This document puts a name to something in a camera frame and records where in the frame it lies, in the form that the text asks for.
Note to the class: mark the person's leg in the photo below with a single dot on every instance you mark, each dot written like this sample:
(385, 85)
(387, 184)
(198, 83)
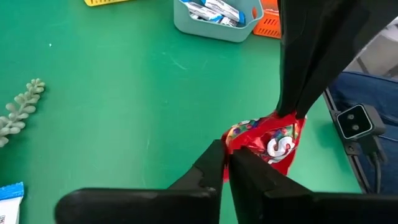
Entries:
(367, 90)

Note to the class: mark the trailing succulent in dark pot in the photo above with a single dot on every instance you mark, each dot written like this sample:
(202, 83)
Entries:
(23, 104)

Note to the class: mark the orange slotted plastic basket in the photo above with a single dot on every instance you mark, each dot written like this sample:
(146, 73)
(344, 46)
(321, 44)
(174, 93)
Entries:
(269, 26)

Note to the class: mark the red Skittles candy bag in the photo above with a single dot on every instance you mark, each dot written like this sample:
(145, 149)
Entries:
(273, 137)

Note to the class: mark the light blue plastic bin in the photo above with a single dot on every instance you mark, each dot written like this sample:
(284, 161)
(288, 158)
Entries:
(211, 34)

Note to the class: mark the small black depth camera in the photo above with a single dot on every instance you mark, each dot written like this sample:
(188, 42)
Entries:
(354, 121)

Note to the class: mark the yellow slotted plastic basket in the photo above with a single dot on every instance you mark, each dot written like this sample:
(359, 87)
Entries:
(102, 2)

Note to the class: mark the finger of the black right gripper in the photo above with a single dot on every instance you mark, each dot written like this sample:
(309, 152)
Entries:
(298, 46)
(342, 46)

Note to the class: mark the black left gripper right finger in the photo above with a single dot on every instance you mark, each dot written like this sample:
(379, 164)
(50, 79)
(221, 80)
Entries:
(248, 183)

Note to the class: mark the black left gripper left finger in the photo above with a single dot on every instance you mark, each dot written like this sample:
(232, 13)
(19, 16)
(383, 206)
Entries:
(211, 171)

